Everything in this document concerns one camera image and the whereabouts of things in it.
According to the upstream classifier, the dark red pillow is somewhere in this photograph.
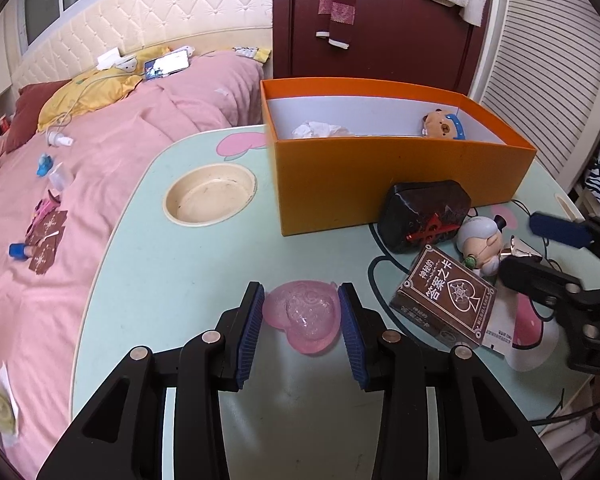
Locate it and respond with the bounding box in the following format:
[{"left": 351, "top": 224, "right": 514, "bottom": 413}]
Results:
[{"left": 2, "top": 80, "right": 73, "bottom": 155}]

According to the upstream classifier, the light green cartoon desktop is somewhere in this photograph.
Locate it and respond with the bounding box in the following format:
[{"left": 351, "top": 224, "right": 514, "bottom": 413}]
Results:
[{"left": 70, "top": 124, "right": 600, "bottom": 480}]

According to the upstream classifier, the pink heart-shaped dish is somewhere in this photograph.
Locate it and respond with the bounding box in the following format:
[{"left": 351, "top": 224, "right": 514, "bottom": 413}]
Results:
[{"left": 262, "top": 281, "right": 343, "bottom": 356}]

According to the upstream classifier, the dark brown pouch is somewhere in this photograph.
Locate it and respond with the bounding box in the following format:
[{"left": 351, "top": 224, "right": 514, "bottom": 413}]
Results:
[{"left": 377, "top": 180, "right": 473, "bottom": 253}]

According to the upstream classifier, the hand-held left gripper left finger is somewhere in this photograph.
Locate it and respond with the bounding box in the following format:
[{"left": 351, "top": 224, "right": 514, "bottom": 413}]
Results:
[{"left": 36, "top": 281, "right": 266, "bottom": 480}]

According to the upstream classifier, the red striped scarf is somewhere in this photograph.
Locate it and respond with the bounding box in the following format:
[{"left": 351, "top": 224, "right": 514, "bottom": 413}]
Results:
[{"left": 316, "top": 0, "right": 359, "bottom": 51}]

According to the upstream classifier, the brown card box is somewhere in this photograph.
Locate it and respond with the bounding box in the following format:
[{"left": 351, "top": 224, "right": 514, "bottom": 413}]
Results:
[{"left": 389, "top": 244, "right": 512, "bottom": 359}]

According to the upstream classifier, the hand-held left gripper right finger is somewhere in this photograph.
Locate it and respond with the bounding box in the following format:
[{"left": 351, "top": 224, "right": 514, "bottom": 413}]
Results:
[{"left": 337, "top": 282, "right": 563, "bottom": 480}]

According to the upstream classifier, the cream tufted headboard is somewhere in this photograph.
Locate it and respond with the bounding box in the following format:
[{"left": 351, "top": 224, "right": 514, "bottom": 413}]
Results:
[{"left": 11, "top": 0, "right": 275, "bottom": 92}]

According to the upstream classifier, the white tissue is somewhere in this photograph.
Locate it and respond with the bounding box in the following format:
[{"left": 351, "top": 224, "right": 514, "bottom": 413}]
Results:
[{"left": 291, "top": 120, "right": 358, "bottom": 140}]

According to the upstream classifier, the small pink packet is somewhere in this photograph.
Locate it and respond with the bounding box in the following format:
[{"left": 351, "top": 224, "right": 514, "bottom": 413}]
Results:
[{"left": 30, "top": 191, "right": 61, "bottom": 226}]

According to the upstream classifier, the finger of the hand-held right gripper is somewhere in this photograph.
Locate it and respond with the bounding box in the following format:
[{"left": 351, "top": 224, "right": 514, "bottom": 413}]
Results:
[
  {"left": 497, "top": 255, "right": 600, "bottom": 353},
  {"left": 528, "top": 212, "right": 600, "bottom": 256}
]

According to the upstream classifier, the large yellow pillow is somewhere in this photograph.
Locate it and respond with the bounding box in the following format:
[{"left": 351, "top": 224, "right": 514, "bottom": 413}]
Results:
[{"left": 37, "top": 45, "right": 173, "bottom": 133}]

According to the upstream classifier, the brown plush bear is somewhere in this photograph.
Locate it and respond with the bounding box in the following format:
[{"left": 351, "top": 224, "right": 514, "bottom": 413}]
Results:
[{"left": 420, "top": 110, "right": 467, "bottom": 142}]

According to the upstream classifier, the small yellow pillow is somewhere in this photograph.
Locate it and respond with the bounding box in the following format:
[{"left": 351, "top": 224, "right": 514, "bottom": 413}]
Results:
[{"left": 232, "top": 46, "right": 272, "bottom": 64}]

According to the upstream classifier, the dark red wooden door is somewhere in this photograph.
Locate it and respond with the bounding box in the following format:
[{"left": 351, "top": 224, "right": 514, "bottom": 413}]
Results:
[{"left": 272, "top": 0, "right": 503, "bottom": 96}]

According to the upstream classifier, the orange cardboard box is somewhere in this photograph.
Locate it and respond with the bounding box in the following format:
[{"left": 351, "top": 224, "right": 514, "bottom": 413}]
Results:
[{"left": 260, "top": 77, "right": 537, "bottom": 237}]

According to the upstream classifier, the pink white bottle silver cap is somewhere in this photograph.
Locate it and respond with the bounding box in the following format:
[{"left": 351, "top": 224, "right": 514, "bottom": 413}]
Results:
[{"left": 497, "top": 235, "right": 556, "bottom": 372}]

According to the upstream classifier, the white louvered door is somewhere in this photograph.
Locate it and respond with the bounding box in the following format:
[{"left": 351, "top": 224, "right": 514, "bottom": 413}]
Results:
[{"left": 467, "top": 0, "right": 600, "bottom": 196}]

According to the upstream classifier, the window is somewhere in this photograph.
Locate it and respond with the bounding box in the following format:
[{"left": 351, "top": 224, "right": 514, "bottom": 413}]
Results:
[{"left": 17, "top": 0, "right": 151, "bottom": 46}]

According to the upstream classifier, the pink duvet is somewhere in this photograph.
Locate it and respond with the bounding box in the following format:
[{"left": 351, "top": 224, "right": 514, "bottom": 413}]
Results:
[{"left": 0, "top": 50, "right": 268, "bottom": 480}]

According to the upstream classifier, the smartphone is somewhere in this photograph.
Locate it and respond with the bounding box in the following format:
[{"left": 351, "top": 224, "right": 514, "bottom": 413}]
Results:
[{"left": 144, "top": 50, "right": 191, "bottom": 82}]

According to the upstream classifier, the white-haired figurine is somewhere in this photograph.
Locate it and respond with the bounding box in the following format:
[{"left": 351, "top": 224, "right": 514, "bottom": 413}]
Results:
[{"left": 455, "top": 214, "right": 508, "bottom": 277}]

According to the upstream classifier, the small clear plastic bag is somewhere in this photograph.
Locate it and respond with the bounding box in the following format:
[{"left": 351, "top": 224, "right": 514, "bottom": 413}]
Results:
[{"left": 47, "top": 164, "right": 76, "bottom": 192}]

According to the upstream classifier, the white charging cable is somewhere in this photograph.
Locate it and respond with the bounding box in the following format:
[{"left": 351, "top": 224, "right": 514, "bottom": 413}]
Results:
[{"left": 45, "top": 71, "right": 146, "bottom": 133}]

